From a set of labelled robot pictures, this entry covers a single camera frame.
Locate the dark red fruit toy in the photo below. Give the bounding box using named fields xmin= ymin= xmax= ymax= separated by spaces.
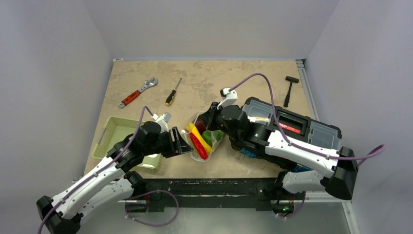
xmin=194 ymin=118 xmax=207 ymax=134

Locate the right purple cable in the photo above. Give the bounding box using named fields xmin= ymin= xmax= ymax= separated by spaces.
xmin=228 ymin=73 xmax=387 ymax=167

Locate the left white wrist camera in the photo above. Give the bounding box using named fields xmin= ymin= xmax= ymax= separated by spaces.
xmin=151 ymin=112 xmax=171 ymax=133

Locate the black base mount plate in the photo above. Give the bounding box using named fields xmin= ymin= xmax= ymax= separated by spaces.
xmin=126 ymin=178 xmax=296 ymax=215

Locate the black tool box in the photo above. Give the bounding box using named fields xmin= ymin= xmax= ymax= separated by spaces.
xmin=230 ymin=97 xmax=343 ymax=172

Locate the yellow banana toy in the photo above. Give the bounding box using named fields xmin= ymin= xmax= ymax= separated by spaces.
xmin=187 ymin=122 xmax=212 ymax=154

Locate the yellow black screwdriver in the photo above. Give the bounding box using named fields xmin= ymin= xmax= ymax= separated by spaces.
xmin=165 ymin=78 xmax=182 ymax=106

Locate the red handled adjustable wrench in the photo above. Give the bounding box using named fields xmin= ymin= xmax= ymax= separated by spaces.
xmin=118 ymin=78 xmax=158 ymax=109

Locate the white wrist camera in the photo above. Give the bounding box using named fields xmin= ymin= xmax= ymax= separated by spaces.
xmin=217 ymin=87 xmax=238 ymax=110
xmin=151 ymin=112 xmax=171 ymax=133

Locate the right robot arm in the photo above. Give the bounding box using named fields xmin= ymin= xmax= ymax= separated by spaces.
xmin=200 ymin=102 xmax=358 ymax=200

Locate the red chili pepper toy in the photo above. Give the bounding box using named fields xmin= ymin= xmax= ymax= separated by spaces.
xmin=189 ymin=133 xmax=208 ymax=160

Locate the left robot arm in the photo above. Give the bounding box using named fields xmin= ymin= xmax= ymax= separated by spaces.
xmin=36 ymin=120 xmax=193 ymax=234

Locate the black hammer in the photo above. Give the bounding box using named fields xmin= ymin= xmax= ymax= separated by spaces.
xmin=283 ymin=76 xmax=299 ymax=107

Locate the green plastic basket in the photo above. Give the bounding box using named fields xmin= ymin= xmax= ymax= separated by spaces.
xmin=92 ymin=117 xmax=161 ymax=170

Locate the green bell pepper toy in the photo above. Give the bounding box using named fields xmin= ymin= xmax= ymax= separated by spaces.
xmin=202 ymin=130 xmax=225 ymax=147

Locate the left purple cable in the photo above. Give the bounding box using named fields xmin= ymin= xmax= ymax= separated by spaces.
xmin=37 ymin=106 xmax=155 ymax=234

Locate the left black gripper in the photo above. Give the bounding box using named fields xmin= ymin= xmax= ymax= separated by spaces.
xmin=143 ymin=126 xmax=192 ymax=158

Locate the clear zip top bag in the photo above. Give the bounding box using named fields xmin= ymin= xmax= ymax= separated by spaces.
xmin=181 ymin=112 xmax=225 ymax=162

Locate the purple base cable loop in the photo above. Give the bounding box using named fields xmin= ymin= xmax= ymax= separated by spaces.
xmin=124 ymin=189 xmax=180 ymax=227

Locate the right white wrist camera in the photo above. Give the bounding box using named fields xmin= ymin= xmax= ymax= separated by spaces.
xmin=217 ymin=87 xmax=238 ymax=110

